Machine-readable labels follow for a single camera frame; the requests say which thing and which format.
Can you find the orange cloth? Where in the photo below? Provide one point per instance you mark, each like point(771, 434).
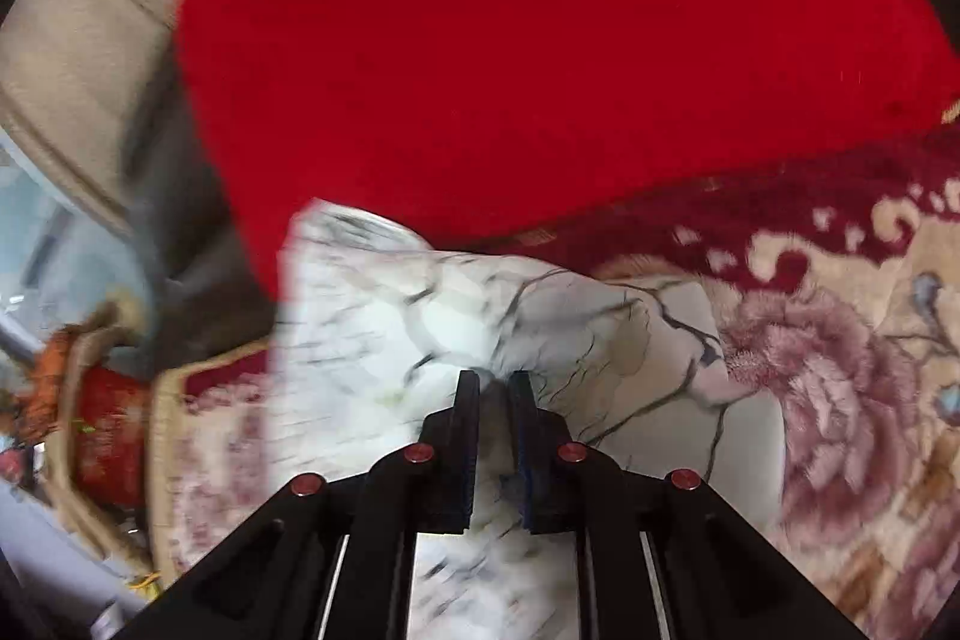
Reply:
point(52, 377)

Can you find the red blanket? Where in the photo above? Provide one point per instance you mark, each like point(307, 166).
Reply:
point(525, 48)

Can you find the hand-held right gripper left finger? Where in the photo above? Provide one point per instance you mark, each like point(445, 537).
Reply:
point(469, 482)

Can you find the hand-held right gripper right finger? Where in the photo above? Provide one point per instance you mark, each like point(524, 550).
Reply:
point(525, 482)

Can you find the beige maroon floral blanket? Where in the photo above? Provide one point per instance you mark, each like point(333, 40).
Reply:
point(825, 347)

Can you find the red cushion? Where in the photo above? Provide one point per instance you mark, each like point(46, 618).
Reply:
point(112, 437)

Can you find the beige brown sofa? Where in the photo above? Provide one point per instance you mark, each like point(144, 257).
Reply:
point(82, 33)

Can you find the white marbled cloth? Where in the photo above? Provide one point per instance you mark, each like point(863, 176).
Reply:
point(390, 325)

